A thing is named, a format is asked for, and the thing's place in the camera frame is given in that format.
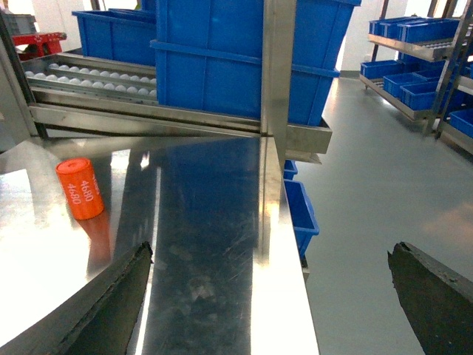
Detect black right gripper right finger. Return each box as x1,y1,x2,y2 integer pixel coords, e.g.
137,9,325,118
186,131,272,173
387,242,472,354

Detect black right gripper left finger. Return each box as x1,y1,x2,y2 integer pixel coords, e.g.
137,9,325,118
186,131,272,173
1,242,152,354

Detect orange cylindrical capacitor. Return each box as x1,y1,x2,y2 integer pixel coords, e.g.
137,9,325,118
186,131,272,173
55,158,104,220

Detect blue bin under table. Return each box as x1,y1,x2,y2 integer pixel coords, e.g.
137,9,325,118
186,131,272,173
283,160,320,258

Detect steel shelf rack right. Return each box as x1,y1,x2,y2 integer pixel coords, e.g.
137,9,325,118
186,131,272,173
359,1,472,152

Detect steel roller rack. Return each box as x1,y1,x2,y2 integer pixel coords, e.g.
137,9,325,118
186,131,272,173
27,1,333,163

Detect blue bin behind left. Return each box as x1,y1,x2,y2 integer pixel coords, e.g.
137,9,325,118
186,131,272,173
72,9,157,67

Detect large blue plastic bin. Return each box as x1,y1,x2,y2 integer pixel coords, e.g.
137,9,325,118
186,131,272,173
150,1,359,126

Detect red metal frame table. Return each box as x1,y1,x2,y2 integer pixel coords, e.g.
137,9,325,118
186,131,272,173
12,32,67,61

